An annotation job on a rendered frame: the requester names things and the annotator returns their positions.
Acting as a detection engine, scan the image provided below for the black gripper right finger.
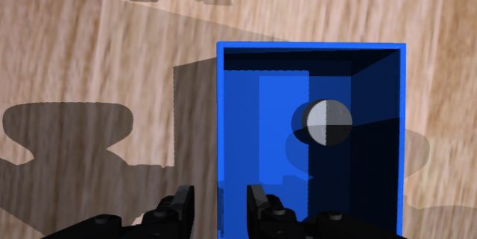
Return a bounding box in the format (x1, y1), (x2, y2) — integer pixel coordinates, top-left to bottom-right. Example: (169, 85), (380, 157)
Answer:
(247, 185), (408, 239)

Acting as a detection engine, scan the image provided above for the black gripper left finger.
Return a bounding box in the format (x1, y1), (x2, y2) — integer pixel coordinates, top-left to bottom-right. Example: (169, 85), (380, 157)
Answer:
(40, 185), (195, 239)

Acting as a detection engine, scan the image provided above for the blue bin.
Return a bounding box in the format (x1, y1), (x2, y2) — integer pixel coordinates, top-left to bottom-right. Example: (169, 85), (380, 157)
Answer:
(217, 42), (406, 239)

